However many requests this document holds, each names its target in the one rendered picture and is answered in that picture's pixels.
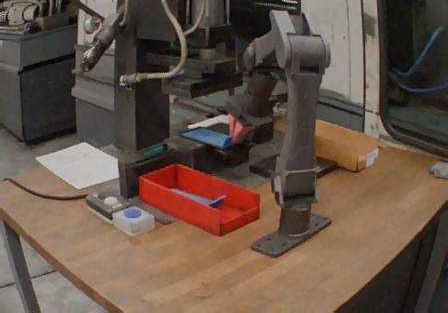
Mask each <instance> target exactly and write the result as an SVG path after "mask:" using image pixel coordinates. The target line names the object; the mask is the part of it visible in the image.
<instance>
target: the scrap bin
mask: <svg viewBox="0 0 448 313"><path fill-rule="evenodd" d="M139 188H140V201H142V202H144V203H147V204H148V205H150V206H152V207H154V208H156V209H158V210H160V211H162V212H165V213H166V214H168V215H170V216H172V217H175V218H177V219H180V220H183V221H185V222H187V223H189V224H190V225H193V226H195V227H197V228H199V229H202V230H204V231H207V232H209V233H212V234H214V235H216V236H218V237H222V236H224V235H226V234H228V233H230V232H233V231H235V230H237V229H239V228H241V227H243V226H245V225H246V224H250V223H252V222H254V221H256V220H258V219H260V193H256V192H254V191H252V190H249V189H246V188H243V187H241V186H238V185H236V184H233V183H231V182H225V181H222V180H220V179H217V178H214V177H212V176H210V175H207V174H204V173H201V172H199V171H196V170H193V169H190V168H189V167H186V166H183V165H180V164H177V163H176V164H173V165H171V166H168V167H166V168H163V169H161V170H155V171H153V172H151V173H148V174H146V175H143V176H140V177H139ZM170 189H175V190H178V191H182V192H186V193H189V194H192V195H195V196H198V197H201V198H204V199H207V200H211V201H214V200H215V199H217V198H219V197H220V198H221V197H223V196H224V195H225V196H226V197H225V198H224V200H223V201H222V203H221V206H220V207H219V208H217V209H214V208H212V207H210V206H207V205H205V204H202V203H200V202H197V201H196V200H193V199H191V198H189V197H186V196H184V195H181V194H179V193H177V192H175V191H172V190H170Z"/></svg>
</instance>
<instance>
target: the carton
mask: <svg viewBox="0 0 448 313"><path fill-rule="evenodd" d="M315 122H316V129H315V140H314V147H315V155H316V156H319V157H322V158H325V159H327V160H333V161H336V162H337V166H336V167H338V168H343V169H345V170H348V171H351V172H356V173H358V172H359V171H361V170H362V169H365V168H367V167H368V166H369V165H371V164H372V163H374V162H375V161H377V156H378V148H377V141H378V137H375V136H372V135H366V134H363V133H360V132H357V131H354V130H350V129H347V128H344V127H341V126H338V125H335V124H331V123H327V122H324V121H321V120H317V119H316V121H315Z"/></svg>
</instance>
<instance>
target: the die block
mask: <svg viewBox="0 0 448 313"><path fill-rule="evenodd" d="M168 149H174V150H177V151H178V156H179V160H178V163H177V164H180V165H183V166H186V167H189V168H190V169H193V170H196V171H199V172H201V173H204V174H207V175H210V176H211V161H213V162H216V163H219V164H222V165H225V166H228V167H231V168H233V167H236V166H238V165H240V164H243V163H245V162H248V161H249V150H245V149H240V148H237V147H234V146H229V147H226V148H225V149H228V150H231V151H232V152H233V155H232V156H229V157H227V158H226V159H225V160H223V159H221V158H217V157H215V156H212V155H210V154H207V153H206V149H205V150H202V151H199V152H196V153H193V154H191V153H188V152H186V151H183V150H180V149H177V148H174V147H171V146H169V145H168Z"/></svg>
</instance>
